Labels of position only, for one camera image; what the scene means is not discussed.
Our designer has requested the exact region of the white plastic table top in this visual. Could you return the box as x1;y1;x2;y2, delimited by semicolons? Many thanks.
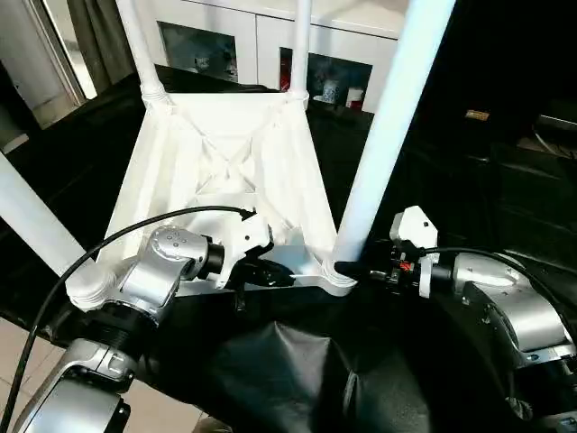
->
65;88;360;312

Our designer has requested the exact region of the black plastic mat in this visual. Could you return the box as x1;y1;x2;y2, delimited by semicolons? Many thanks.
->
0;63;577;433

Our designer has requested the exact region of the white glass-door cabinet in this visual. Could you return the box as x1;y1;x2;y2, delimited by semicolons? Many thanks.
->
131;0;407;114

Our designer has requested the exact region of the grey curtain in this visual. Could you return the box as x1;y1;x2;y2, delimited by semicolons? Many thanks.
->
68;0;141;96

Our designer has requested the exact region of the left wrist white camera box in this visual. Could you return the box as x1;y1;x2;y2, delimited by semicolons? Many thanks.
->
206;209;275;290

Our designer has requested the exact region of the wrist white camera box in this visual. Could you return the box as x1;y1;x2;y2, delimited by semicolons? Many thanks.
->
206;209;275;290
389;206;441;299

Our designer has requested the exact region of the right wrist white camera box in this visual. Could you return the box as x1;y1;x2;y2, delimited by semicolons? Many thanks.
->
389;206;441;299

